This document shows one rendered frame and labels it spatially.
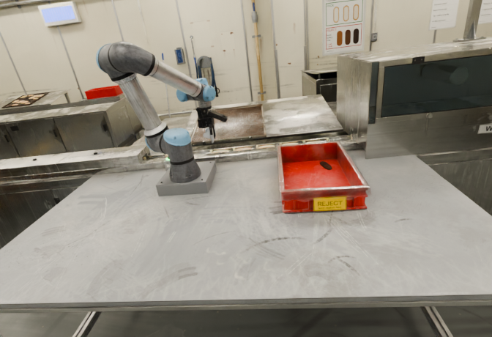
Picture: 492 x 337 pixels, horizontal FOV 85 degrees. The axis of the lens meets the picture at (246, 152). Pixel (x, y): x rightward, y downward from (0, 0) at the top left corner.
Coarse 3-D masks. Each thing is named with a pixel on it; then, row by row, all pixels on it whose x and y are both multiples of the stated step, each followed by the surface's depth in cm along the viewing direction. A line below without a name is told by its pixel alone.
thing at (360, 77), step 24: (408, 48) 154; (432, 48) 139; (456, 48) 127; (480, 48) 117; (360, 72) 134; (384, 72) 122; (360, 96) 137; (360, 120) 140; (384, 120) 130; (408, 120) 130; (432, 120) 130; (456, 120) 130; (480, 120) 129; (360, 144) 144; (384, 144) 135; (408, 144) 135; (432, 144) 135; (456, 144) 134; (480, 144) 134
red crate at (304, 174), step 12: (288, 168) 138; (300, 168) 137; (312, 168) 135; (324, 168) 134; (336, 168) 132; (288, 180) 127; (300, 180) 126; (312, 180) 125; (324, 180) 123; (336, 180) 122; (288, 204) 103; (300, 204) 103; (312, 204) 102; (348, 204) 101; (360, 204) 101
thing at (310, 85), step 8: (304, 72) 381; (312, 72) 334; (320, 72) 317; (328, 72) 302; (336, 72) 345; (304, 80) 384; (312, 80) 327; (320, 80) 305; (328, 80) 305; (336, 80) 305; (304, 88) 391; (312, 88) 333; (320, 88) 309; (328, 88) 308; (336, 88) 308; (328, 96) 312; (336, 96) 312
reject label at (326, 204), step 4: (320, 200) 100; (324, 200) 100; (328, 200) 100; (332, 200) 100; (336, 200) 99; (340, 200) 99; (344, 200) 99; (316, 204) 101; (320, 204) 101; (324, 204) 101; (328, 204) 101; (332, 204) 100; (336, 204) 100; (340, 204) 100; (344, 204) 100; (316, 208) 102; (320, 208) 101; (324, 208) 101; (328, 208) 101; (332, 208) 101; (336, 208) 101; (340, 208) 101; (344, 208) 101
